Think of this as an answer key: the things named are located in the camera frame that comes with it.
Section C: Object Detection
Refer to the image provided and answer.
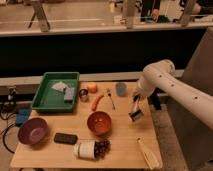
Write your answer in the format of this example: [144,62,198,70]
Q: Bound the green plastic tray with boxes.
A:
[32,72,79,113]

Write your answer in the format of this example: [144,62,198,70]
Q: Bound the red bowl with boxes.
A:
[87,111,112,136]

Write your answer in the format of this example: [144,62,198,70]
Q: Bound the white cloth piece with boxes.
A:
[52,81,67,92]

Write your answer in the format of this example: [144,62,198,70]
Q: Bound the purple bowl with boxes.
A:
[18,118,48,145]

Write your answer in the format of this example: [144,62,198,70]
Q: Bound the black cables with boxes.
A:
[0,99,21,154]

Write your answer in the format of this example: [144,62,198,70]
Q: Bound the white can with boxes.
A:
[73,140,95,159]

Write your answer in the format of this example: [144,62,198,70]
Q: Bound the orange fruit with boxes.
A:
[87,82,98,93]

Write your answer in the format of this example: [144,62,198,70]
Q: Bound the grey sponge block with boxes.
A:
[64,87,74,102]

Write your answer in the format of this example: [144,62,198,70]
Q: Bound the beige wooden spatula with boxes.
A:
[137,138,160,170]

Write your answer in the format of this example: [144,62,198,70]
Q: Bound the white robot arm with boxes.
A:
[133,59,213,130]

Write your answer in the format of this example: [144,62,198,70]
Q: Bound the orange carrot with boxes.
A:
[91,94,104,111]

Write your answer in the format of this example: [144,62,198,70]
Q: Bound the dark grape bunch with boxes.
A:
[94,139,111,159]

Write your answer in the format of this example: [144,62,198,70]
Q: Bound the small metal cup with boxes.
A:
[79,89,89,102]

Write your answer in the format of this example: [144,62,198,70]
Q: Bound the black rectangular block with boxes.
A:
[54,133,78,145]

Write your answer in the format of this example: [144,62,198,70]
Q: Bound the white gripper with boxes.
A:
[133,80,148,101]

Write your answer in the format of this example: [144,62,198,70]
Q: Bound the black and white brush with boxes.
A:
[129,96,144,121]

